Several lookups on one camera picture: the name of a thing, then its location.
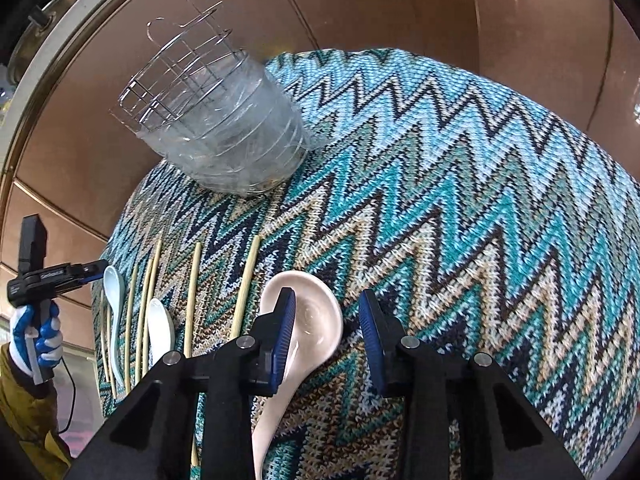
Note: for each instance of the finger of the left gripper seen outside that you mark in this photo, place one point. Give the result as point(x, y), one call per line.
point(89, 272)

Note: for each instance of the zigzag knitted table mat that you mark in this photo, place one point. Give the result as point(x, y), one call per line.
point(482, 220)

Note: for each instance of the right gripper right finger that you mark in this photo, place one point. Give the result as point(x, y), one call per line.
point(402, 366)

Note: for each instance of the large pinkish ceramic spoon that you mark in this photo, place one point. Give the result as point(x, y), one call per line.
point(317, 331)

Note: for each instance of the left gloved hand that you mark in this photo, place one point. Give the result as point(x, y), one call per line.
point(36, 340)

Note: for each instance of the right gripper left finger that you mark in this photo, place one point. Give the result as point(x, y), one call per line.
point(248, 366)

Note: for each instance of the wire utensil basket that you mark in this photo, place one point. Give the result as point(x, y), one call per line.
point(210, 109)

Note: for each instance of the yellow jacket forearm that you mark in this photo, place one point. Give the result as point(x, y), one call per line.
point(31, 412)

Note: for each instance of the white ceramic spoon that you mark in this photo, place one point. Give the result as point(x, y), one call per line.
point(161, 330)

